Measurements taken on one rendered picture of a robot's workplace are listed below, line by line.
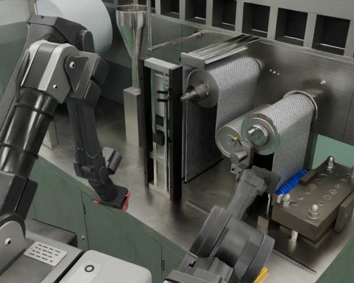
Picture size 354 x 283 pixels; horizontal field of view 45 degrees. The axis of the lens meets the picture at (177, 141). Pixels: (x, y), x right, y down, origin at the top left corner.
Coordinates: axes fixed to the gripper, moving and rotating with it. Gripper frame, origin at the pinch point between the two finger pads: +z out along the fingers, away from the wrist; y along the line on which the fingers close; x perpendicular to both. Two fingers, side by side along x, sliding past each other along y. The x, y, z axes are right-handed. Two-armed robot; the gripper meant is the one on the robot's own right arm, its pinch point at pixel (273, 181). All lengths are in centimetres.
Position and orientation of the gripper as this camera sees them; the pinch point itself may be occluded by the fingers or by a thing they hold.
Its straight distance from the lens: 149.8
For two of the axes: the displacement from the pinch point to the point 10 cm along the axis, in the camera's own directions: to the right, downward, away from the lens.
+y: 7.4, 3.4, -5.8
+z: 5.8, 1.2, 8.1
